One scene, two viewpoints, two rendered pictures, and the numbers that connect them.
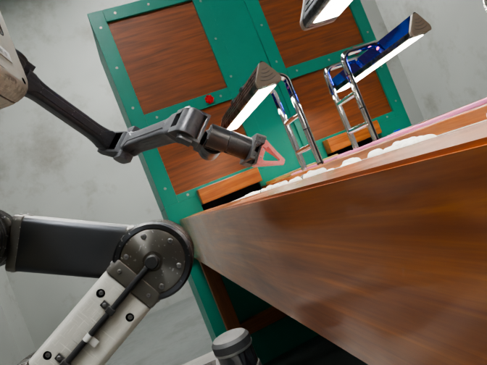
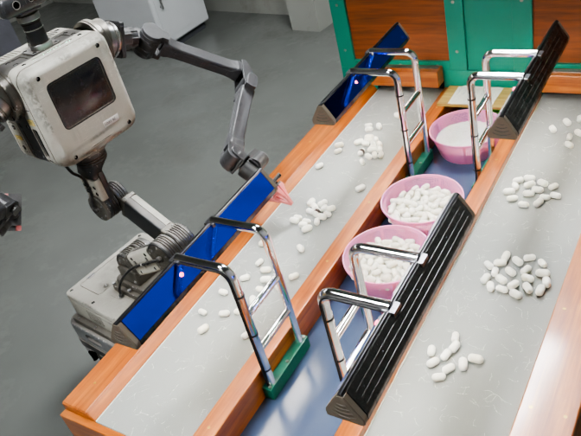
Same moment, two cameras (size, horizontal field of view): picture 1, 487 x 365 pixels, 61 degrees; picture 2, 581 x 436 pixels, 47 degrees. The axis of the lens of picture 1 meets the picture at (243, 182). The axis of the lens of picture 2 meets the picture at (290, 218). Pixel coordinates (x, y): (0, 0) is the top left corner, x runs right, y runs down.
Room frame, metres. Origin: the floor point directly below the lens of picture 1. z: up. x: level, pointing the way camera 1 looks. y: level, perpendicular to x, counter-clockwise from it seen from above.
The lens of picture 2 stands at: (-0.05, -1.60, 2.05)
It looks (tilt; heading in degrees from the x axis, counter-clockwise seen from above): 35 degrees down; 54
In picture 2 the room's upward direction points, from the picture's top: 16 degrees counter-clockwise
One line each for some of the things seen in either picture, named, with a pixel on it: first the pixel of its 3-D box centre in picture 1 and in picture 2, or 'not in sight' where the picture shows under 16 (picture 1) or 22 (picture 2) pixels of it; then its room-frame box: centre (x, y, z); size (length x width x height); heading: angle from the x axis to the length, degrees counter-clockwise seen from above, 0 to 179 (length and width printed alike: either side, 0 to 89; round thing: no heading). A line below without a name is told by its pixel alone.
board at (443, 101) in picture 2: (301, 169); (484, 97); (1.95, -0.28, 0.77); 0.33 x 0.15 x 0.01; 104
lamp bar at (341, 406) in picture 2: not in sight; (408, 291); (0.70, -0.89, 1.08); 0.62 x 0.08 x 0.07; 14
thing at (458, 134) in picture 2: not in sight; (467, 140); (1.74, -0.33, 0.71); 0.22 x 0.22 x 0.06
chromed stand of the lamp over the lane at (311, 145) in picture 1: (280, 140); (391, 117); (1.52, -0.18, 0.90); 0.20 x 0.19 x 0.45; 14
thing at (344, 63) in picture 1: (369, 106); (506, 125); (1.62, -0.57, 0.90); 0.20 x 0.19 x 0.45; 14
